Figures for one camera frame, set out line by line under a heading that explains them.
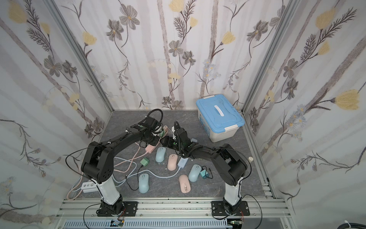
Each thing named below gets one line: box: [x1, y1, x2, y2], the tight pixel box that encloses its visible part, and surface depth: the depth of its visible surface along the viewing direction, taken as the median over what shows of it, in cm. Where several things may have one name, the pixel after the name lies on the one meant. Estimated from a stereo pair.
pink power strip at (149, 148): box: [144, 144, 156, 154], surface depth 92 cm
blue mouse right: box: [188, 164, 202, 183], surface depth 87 cm
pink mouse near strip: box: [167, 153, 179, 172], surface depth 91 cm
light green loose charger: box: [139, 156, 150, 167], surface depth 92 cm
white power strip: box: [81, 181, 99, 193], surface depth 80 cm
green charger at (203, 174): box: [200, 169, 210, 180], surface depth 86 cm
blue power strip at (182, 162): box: [177, 156, 189, 169], surface depth 90 cm
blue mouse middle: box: [155, 146, 167, 163], surface depth 95 cm
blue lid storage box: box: [195, 93, 246, 143], surface depth 97 cm
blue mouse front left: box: [138, 173, 150, 194], surface depth 83 cm
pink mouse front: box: [178, 174, 192, 194], surface depth 82 cm
